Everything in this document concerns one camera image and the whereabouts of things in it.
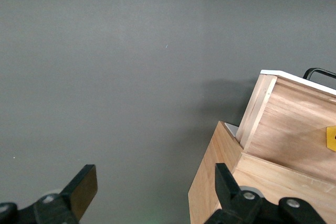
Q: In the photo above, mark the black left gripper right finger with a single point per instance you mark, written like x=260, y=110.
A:
x=231, y=203

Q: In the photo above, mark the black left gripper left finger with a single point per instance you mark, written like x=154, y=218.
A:
x=78, y=195

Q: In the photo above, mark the yellow cube block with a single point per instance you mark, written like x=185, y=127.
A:
x=331, y=138

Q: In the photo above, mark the wooden drawer cabinet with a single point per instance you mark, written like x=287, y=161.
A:
x=210, y=171

